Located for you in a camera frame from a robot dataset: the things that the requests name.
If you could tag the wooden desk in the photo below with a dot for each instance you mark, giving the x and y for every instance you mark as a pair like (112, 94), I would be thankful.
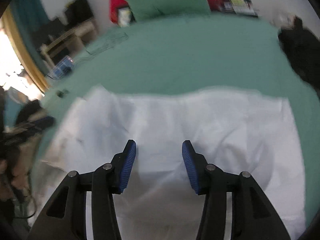
(74, 40)

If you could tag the black computer monitor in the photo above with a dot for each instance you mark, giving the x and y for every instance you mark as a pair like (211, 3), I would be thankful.
(77, 12)

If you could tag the green pillow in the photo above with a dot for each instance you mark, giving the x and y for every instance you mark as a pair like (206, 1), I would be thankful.
(147, 9)

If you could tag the pile of books and snacks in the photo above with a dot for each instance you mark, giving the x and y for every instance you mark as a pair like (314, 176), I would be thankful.
(239, 7)

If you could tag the person's left hand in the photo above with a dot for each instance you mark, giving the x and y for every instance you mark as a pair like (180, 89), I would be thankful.
(14, 174)

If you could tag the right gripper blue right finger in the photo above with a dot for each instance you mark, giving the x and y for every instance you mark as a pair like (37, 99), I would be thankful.
(195, 165)

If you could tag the black clothes pile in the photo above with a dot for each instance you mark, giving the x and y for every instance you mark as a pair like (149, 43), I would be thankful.
(301, 48)

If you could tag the green bed with sheet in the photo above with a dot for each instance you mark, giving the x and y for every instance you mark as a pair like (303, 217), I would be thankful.
(175, 55)

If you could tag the tablet with box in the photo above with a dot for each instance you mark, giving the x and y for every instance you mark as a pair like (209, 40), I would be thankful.
(124, 17)

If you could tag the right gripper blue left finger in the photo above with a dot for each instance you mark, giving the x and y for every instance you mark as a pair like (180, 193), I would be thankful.
(122, 165)

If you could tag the teal curtain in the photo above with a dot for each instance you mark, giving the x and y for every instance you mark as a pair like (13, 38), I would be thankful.
(29, 16)

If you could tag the black folded garment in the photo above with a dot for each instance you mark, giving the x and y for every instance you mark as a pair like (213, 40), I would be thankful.
(31, 111)

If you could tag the yellow curtain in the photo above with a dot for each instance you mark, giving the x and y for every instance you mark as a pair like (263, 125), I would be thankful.
(21, 51)

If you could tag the white blue power strip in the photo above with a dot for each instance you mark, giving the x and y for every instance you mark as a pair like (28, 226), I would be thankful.
(62, 69)

